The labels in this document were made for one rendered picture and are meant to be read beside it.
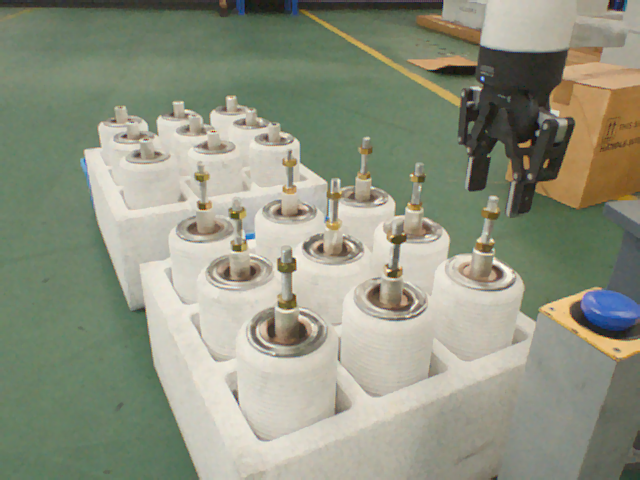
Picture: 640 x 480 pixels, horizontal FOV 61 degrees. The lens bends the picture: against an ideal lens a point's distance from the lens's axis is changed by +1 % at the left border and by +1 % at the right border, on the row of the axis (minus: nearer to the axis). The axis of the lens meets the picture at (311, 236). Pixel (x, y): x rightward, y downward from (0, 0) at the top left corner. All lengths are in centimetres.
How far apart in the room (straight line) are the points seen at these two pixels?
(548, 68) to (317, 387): 34
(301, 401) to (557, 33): 38
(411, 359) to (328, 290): 13
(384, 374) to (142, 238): 53
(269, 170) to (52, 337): 46
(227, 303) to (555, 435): 32
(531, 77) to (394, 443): 36
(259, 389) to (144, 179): 53
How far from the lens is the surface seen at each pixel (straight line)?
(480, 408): 63
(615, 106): 148
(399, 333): 53
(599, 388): 47
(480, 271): 62
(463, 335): 62
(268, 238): 71
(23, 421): 86
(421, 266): 68
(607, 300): 48
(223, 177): 98
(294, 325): 50
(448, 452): 65
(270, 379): 49
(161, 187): 95
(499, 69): 52
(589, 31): 56
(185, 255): 67
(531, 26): 51
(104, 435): 80
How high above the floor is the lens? 56
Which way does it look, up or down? 27 degrees down
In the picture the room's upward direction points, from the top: 1 degrees clockwise
